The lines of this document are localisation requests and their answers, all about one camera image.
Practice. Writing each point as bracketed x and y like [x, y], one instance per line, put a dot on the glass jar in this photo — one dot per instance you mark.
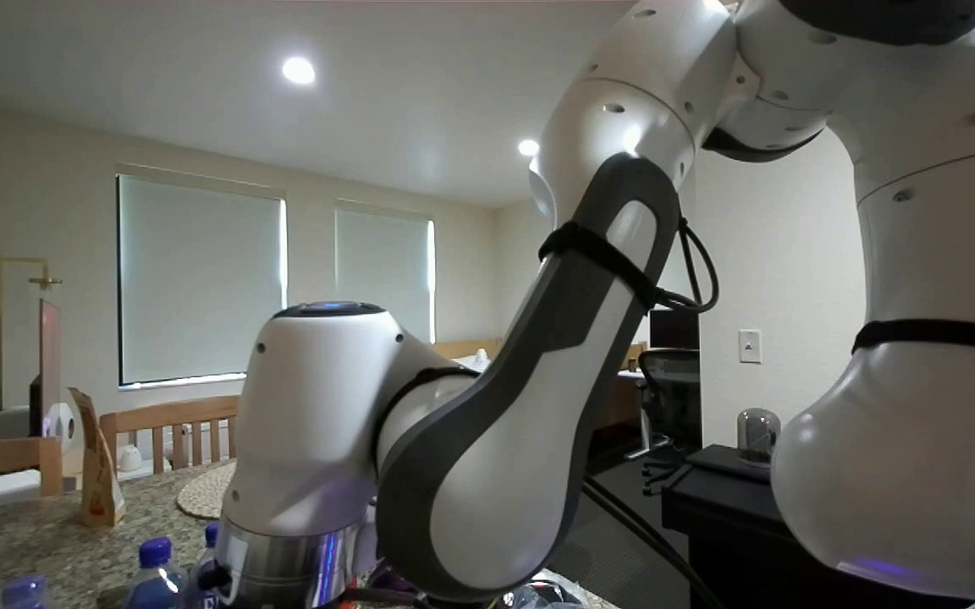
[758, 433]

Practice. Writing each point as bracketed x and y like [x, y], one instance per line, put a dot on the black office chair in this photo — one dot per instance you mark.
[672, 395]

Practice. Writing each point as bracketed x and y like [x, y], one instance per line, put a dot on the black cabinet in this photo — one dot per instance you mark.
[727, 530]

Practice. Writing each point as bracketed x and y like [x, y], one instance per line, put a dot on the white light switch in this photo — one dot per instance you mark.
[749, 347]

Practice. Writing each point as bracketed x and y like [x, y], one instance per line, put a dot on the round woven placemat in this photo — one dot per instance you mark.
[207, 494]

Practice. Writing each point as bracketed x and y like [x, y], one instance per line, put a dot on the wide white window blind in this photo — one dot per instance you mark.
[202, 258]

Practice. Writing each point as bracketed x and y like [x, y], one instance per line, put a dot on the black monitor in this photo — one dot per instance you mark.
[677, 330]

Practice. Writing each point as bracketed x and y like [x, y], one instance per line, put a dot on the tall narrow floor stand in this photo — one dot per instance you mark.
[49, 340]

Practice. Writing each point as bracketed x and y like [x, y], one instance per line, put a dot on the wooden armchair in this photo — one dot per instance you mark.
[623, 406]

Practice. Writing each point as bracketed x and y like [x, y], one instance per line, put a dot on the narrow white window blind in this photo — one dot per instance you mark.
[382, 258]

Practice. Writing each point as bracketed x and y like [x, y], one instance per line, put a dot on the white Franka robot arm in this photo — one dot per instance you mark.
[623, 114]

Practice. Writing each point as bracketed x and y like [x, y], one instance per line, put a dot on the small blue-capped bottle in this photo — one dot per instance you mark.
[26, 594]

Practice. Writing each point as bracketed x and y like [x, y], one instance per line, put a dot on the crinkled clear plastic bag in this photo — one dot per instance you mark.
[541, 598]

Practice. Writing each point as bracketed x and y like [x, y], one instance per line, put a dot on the wooden frame sofa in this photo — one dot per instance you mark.
[464, 347]

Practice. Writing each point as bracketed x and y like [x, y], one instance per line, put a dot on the recessed ceiling light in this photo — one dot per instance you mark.
[525, 145]
[298, 69]

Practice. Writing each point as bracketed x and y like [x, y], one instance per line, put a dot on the wooden chair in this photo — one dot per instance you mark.
[2, 458]

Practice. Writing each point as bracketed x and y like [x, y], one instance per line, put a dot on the carved wooden figure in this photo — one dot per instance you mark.
[100, 476]

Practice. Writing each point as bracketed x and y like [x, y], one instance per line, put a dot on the wall mirror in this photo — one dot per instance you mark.
[16, 326]

